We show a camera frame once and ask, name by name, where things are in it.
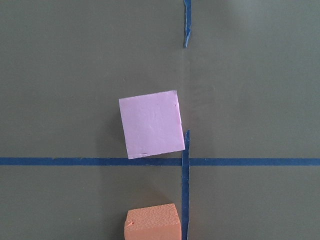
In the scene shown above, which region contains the blue tape line crosswise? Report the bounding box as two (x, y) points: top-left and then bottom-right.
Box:
(0, 157), (320, 167)

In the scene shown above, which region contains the blue tape line lengthwise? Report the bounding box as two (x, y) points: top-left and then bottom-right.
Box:
(181, 0), (192, 240)

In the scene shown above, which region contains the orange foam cube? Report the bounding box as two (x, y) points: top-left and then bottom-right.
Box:
(124, 203), (182, 240)

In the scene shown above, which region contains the pink foam cube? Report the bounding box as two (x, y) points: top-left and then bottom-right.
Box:
(118, 90), (185, 159)

